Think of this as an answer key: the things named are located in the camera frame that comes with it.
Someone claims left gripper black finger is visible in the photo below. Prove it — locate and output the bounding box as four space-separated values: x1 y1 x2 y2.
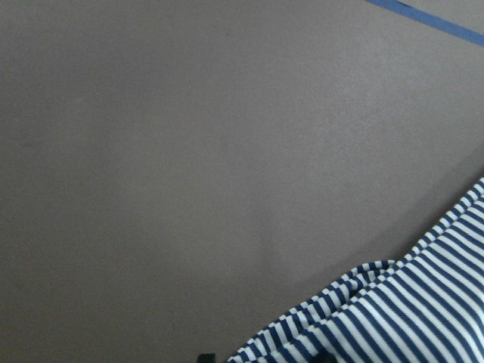
197 353 216 363

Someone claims blue white striped polo shirt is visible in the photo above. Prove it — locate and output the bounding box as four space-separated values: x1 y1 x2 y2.
231 181 483 362

